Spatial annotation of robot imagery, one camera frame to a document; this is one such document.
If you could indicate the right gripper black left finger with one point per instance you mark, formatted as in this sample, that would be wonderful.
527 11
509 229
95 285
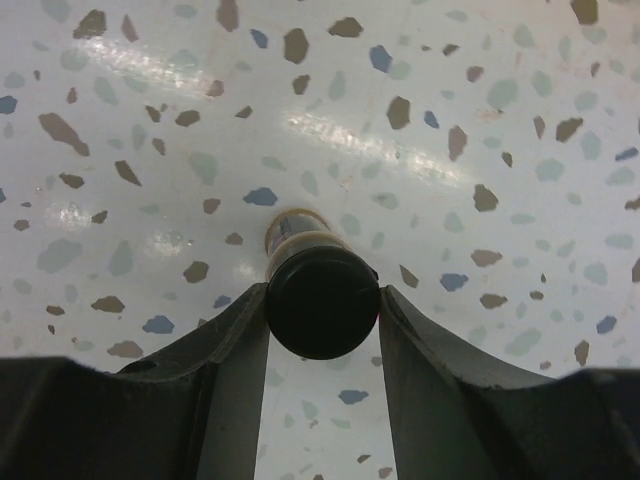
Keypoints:
191 410

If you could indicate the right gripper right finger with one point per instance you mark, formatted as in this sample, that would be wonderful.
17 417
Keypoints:
457 412

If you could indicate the spice jar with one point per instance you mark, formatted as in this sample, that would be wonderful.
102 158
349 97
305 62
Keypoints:
322 299

